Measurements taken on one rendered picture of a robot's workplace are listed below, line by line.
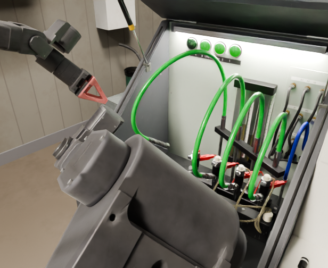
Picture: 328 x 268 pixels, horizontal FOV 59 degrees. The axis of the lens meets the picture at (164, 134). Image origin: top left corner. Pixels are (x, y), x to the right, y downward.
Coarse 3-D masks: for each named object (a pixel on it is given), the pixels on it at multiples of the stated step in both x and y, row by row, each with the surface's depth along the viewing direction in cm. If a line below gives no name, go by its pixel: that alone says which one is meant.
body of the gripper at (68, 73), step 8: (64, 64) 75; (72, 64) 77; (56, 72) 75; (64, 72) 75; (72, 72) 76; (80, 72) 77; (64, 80) 77; (72, 80) 77; (80, 80) 79; (72, 88) 75
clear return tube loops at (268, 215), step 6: (246, 168) 89; (216, 186) 88; (246, 186) 85; (270, 192) 82; (240, 198) 83; (264, 204) 80; (264, 210) 87; (270, 210) 87; (258, 216) 86; (264, 216) 88; (270, 216) 87; (258, 222) 80; (258, 228) 80
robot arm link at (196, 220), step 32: (128, 160) 15; (160, 160) 15; (128, 192) 14; (160, 192) 14; (192, 192) 16; (96, 224) 13; (128, 224) 13; (160, 224) 14; (192, 224) 15; (224, 224) 16; (64, 256) 13; (96, 256) 12; (128, 256) 13; (160, 256) 14; (192, 256) 15; (224, 256) 16
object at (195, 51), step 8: (176, 56) 86; (184, 56) 87; (168, 64) 85; (160, 72) 85; (224, 72) 99; (152, 80) 85; (224, 80) 101; (144, 88) 85; (224, 96) 105; (136, 104) 85; (224, 104) 106; (224, 112) 108; (136, 128) 89; (144, 136) 93
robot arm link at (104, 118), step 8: (96, 112) 57; (104, 112) 55; (112, 112) 58; (88, 120) 58; (96, 120) 56; (104, 120) 55; (112, 120) 55; (120, 120) 57; (88, 128) 57; (96, 128) 55; (104, 128) 55; (112, 128) 55; (80, 136) 54; (64, 144) 50; (56, 152) 50
